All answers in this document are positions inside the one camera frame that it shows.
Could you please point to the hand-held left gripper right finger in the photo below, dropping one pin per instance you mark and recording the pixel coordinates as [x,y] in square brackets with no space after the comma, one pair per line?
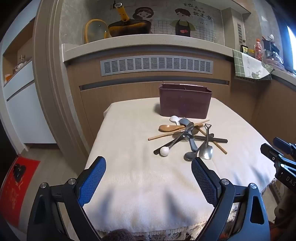
[204,180]

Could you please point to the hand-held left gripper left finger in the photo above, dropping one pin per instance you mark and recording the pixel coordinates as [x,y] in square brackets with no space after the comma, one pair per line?
[92,180]

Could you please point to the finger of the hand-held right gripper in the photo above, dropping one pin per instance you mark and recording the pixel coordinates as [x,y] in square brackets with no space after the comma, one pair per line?
[283,143]
[269,150]

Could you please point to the shovel-shaped metal spoon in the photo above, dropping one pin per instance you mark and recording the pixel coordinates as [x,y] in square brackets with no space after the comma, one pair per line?
[205,151]

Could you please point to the small white round spoon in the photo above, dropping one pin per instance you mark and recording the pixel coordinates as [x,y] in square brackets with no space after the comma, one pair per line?
[164,151]

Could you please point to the wooden spoon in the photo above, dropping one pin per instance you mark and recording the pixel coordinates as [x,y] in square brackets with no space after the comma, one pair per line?
[165,128]

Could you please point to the white plastic spoon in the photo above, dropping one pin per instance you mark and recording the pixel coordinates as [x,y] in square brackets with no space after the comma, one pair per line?
[174,119]

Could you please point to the maroon plastic utensil holder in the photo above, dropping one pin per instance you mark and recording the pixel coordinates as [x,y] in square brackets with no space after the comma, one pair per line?
[185,102]

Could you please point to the white tablecloth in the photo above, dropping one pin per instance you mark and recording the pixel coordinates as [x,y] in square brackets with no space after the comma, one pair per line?
[129,162]

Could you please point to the red floor mat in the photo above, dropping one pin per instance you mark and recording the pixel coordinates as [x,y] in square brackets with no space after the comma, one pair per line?
[16,187]

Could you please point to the green-edged white cloth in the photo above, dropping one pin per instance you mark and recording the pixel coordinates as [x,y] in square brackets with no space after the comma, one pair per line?
[248,64]

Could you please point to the white cabinet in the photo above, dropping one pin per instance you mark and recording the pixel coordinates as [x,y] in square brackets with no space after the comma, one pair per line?
[30,111]

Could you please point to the red snack bag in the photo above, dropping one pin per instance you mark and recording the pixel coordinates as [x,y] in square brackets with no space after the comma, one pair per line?
[258,48]

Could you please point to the kitchen counter with wooden front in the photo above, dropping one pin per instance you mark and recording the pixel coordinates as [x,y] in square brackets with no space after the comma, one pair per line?
[138,92]

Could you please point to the small dark box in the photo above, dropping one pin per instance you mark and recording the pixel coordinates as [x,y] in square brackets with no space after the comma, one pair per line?
[244,49]

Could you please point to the grey vent grille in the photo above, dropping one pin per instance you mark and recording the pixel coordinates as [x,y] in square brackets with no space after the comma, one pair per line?
[157,66]

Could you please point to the glass lid with yellow rim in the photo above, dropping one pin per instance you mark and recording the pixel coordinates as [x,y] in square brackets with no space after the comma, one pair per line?
[87,30]

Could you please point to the white wall vent panel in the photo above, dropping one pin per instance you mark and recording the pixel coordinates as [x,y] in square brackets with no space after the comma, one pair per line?
[240,32]

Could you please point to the cartoon wall sticker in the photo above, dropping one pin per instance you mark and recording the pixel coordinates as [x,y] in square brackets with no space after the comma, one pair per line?
[161,25]

